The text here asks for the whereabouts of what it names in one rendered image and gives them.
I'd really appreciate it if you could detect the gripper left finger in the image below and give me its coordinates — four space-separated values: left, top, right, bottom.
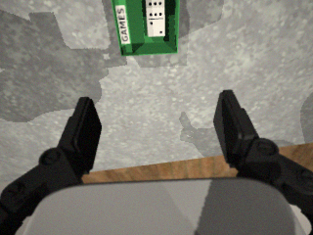
0 97 102 235

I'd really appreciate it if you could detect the green rack of bins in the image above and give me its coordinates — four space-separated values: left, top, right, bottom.
112 0 180 57

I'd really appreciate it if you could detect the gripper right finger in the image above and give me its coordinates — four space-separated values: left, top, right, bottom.
213 90 313 235

